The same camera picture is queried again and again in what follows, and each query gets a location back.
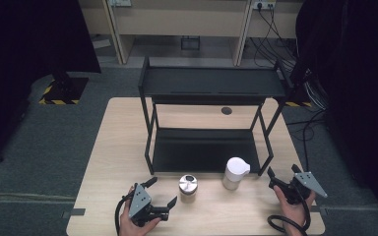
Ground small metal tin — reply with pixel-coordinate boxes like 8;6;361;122
178;174;199;204

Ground person's left hand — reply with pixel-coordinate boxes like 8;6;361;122
118;186;161;236

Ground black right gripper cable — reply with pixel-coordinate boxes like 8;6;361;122
267;190;312;236

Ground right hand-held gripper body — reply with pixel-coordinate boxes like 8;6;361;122
269;171;329;206

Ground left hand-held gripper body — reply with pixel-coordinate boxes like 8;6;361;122
127;183;171;228

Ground bundle of floor cables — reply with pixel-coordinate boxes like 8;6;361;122
286;68;330;171

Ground stand base with striped tape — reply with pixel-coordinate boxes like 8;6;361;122
38;70;90;106
283;92;313;108

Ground black curtain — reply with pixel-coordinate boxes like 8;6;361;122
0;0;102;170

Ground black metal frame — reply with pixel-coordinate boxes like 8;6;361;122
289;0;378;227

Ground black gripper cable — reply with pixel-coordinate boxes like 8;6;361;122
114;194;136;236
267;190;312;236

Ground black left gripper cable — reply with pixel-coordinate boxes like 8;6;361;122
114;194;136;236

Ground wall power outlet with plugs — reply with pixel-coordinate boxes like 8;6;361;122
252;0;277;10

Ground black cables from outlet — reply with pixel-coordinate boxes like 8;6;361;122
249;3;298;70

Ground white desk partition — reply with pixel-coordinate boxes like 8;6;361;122
78;0;304;67

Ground black two-tier metal rack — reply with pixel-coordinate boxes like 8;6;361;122
137;56;294;176

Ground black floor tape strip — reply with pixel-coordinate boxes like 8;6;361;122
62;207;87;219

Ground person's right hand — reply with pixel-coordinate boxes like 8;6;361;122
273;185;317;236

